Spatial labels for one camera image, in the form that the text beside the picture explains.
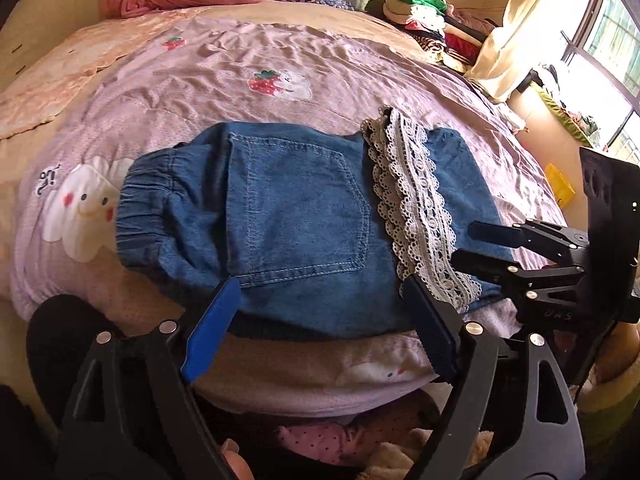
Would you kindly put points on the pile of folded clothes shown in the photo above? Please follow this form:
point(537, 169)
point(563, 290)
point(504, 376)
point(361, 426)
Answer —
point(425, 25)

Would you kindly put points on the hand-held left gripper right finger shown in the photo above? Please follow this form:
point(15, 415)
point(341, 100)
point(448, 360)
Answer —
point(427, 325)

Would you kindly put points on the peach lace blanket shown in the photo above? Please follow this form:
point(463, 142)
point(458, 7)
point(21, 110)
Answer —
point(60, 85)

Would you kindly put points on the yellow box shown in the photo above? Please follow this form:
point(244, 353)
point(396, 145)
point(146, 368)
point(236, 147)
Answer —
point(560, 185)

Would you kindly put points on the blue denim pants lace trim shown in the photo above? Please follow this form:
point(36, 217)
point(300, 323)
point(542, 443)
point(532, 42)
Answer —
point(290, 200)

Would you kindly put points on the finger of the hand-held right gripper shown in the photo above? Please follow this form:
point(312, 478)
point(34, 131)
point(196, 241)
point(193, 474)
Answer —
point(495, 232)
point(480, 265)

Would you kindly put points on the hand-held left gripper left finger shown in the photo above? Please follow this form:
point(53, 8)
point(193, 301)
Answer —
point(210, 330)

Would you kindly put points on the cream fluffy cloth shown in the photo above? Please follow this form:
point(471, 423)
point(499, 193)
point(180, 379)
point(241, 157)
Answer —
point(395, 460)

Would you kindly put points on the cream wardrobe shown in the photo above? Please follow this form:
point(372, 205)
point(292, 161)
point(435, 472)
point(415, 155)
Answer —
point(50, 0)

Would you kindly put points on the purple cartoon print quilt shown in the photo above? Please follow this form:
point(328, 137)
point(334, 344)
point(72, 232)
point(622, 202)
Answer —
point(225, 50)

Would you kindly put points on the window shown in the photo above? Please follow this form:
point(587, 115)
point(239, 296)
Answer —
point(615, 35)

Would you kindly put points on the blue floral cloth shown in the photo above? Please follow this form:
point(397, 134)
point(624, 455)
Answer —
point(335, 4)

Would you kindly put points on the pink dotted cloth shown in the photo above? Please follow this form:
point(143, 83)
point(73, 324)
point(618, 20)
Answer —
point(320, 442)

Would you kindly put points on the clothes heap by window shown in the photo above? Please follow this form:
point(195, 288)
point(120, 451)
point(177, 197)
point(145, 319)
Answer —
point(565, 110)

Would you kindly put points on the cream curtain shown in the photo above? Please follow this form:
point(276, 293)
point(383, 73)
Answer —
point(525, 35)

